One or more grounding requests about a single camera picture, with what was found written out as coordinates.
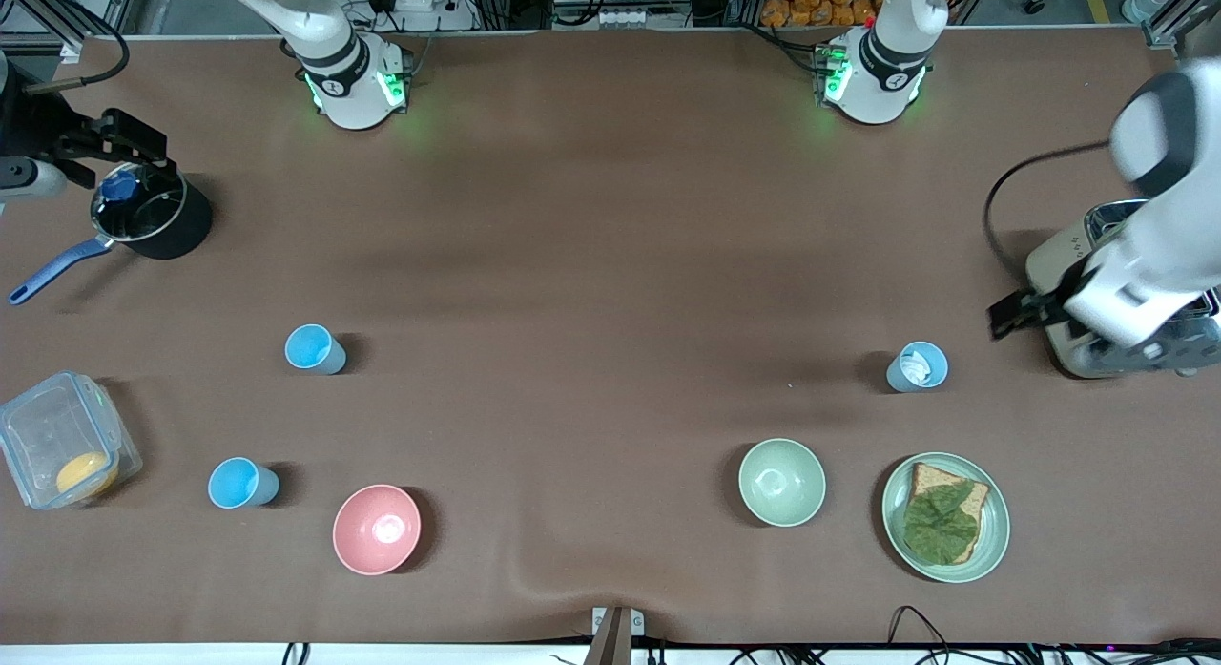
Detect cream and silver toaster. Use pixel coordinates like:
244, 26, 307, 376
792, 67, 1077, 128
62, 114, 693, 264
1024, 198, 1221, 381

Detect blue plastic cup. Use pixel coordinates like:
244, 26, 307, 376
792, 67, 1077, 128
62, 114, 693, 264
284, 323, 348, 377
208, 457, 281, 510

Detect bag of orange fruit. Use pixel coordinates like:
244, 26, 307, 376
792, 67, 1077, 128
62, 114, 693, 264
759, 0, 880, 30

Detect orange fruit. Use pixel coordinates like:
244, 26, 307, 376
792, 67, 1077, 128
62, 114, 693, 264
55, 451, 121, 500

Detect pale green plate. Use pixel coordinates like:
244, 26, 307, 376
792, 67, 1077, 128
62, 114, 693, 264
880, 451, 1012, 585

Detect brown bread slice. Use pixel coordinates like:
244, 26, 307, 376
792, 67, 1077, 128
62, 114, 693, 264
906, 462, 992, 566

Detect black pot with blue handle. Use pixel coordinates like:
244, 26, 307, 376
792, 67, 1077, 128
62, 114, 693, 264
8, 164, 215, 307

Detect glass lid with blue knob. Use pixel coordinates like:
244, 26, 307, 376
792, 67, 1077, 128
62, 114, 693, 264
92, 162, 188, 244

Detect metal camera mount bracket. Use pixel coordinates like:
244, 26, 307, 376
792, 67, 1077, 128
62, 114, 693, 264
584, 605, 647, 665

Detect pink bowl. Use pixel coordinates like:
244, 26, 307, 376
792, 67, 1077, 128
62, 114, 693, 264
332, 484, 423, 578

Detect clear plastic storage container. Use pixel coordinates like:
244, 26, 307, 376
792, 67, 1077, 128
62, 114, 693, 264
0, 370, 145, 511

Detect aluminium frame profile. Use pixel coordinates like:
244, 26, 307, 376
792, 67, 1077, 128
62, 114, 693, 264
0, 0, 130, 67
1138, 0, 1221, 53

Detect black toaster cable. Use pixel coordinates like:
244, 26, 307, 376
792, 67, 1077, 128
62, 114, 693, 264
983, 140, 1115, 267

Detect blue cup holding paper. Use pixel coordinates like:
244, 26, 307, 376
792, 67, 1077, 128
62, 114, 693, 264
885, 341, 951, 395

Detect black floor cables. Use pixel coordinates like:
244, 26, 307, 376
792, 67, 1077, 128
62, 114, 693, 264
725, 604, 1221, 665

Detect green lettuce leaf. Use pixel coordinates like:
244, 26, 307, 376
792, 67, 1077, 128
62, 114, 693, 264
902, 480, 984, 564

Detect pale green bowl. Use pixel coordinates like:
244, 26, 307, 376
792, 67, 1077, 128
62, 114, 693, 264
737, 438, 828, 530

